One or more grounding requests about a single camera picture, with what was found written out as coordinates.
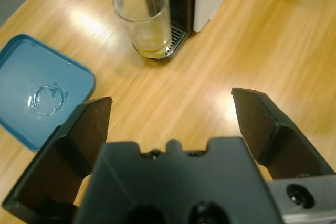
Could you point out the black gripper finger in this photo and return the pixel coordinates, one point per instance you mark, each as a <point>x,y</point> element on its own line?
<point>52,169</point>
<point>275,142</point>

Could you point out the white capsule coffee machine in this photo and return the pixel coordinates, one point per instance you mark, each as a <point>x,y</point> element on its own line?
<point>210,3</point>

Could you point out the clear drinking glass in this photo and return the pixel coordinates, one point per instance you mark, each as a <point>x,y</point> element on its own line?
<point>147,32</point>

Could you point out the teal plastic tray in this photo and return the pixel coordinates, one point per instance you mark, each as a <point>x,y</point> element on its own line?
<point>26,77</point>

